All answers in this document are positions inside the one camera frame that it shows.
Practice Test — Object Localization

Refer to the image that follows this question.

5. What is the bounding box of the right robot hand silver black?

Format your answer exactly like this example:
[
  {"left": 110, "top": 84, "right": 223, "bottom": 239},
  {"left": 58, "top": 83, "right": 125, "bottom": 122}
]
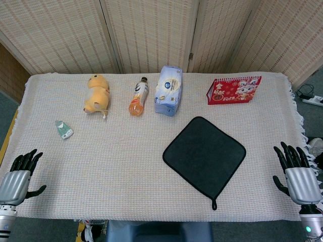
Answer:
[{"left": 272, "top": 141, "right": 323, "bottom": 205}]

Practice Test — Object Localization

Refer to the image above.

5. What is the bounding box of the orange drink bottle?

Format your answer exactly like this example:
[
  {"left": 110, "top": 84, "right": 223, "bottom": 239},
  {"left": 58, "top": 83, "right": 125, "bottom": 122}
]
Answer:
[{"left": 129, "top": 77, "right": 149, "bottom": 117}]

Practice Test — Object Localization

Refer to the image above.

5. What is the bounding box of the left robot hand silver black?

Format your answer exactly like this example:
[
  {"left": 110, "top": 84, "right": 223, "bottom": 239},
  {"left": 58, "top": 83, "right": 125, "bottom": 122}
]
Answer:
[{"left": 0, "top": 148, "right": 47, "bottom": 206}]

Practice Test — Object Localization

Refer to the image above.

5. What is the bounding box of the white woven tablecloth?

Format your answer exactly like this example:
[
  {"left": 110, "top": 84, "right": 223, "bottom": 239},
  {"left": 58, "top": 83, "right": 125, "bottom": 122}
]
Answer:
[{"left": 0, "top": 72, "right": 319, "bottom": 223}]

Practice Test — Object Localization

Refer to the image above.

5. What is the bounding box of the blue tissue pack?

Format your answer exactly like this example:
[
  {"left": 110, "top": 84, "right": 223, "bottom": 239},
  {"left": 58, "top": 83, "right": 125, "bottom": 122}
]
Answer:
[{"left": 153, "top": 66, "right": 183, "bottom": 117}]

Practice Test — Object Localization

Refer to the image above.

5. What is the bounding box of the black and yellow cloth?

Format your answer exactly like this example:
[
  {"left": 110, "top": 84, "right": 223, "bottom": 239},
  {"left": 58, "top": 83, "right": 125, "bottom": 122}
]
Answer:
[{"left": 163, "top": 116, "right": 247, "bottom": 211}]

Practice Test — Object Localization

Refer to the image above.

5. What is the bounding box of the white power strip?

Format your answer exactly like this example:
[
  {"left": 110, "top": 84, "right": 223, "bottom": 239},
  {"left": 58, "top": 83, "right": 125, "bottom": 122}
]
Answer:
[{"left": 301, "top": 95, "right": 323, "bottom": 107}]

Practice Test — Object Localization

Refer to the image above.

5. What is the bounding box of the small green white tube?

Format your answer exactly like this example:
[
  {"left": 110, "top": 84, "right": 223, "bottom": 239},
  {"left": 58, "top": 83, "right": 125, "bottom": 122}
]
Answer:
[{"left": 55, "top": 120, "right": 74, "bottom": 140}]

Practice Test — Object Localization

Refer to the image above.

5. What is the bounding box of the red desk calendar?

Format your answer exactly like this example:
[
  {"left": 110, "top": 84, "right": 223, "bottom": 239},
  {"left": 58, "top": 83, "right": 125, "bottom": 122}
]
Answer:
[{"left": 206, "top": 75, "right": 262, "bottom": 105}]

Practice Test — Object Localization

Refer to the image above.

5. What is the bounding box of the woven folding screen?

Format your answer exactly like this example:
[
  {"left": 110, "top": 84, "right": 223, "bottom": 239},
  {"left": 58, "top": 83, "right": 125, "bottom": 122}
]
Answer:
[{"left": 0, "top": 0, "right": 323, "bottom": 87}]

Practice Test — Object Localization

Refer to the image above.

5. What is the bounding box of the yellow plush toy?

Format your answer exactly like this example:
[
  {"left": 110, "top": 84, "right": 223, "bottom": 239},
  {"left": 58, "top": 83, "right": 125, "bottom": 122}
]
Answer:
[{"left": 83, "top": 74, "right": 111, "bottom": 119}]

